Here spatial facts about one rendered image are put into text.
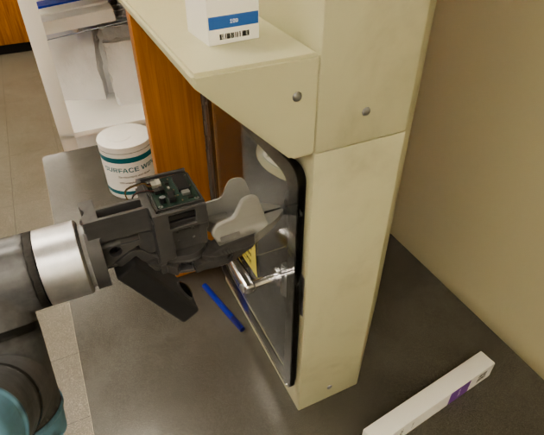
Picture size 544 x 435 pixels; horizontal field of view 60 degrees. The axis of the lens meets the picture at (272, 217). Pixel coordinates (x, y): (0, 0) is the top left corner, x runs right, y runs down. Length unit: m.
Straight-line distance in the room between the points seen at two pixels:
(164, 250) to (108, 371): 0.45
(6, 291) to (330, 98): 0.33
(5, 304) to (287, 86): 0.31
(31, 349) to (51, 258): 0.08
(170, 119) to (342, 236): 0.38
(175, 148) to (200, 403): 0.43
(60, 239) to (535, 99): 0.68
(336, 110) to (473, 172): 0.51
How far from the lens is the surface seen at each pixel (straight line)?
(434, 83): 0.97
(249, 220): 0.51
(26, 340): 0.49
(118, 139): 1.22
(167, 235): 0.46
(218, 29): 0.44
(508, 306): 0.99
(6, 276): 0.47
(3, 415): 0.35
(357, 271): 0.62
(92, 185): 1.34
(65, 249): 0.47
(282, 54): 0.42
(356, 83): 0.46
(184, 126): 0.83
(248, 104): 0.41
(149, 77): 0.78
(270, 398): 0.83
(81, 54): 1.81
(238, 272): 0.63
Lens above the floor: 1.65
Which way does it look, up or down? 38 degrees down
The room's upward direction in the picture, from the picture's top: straight up
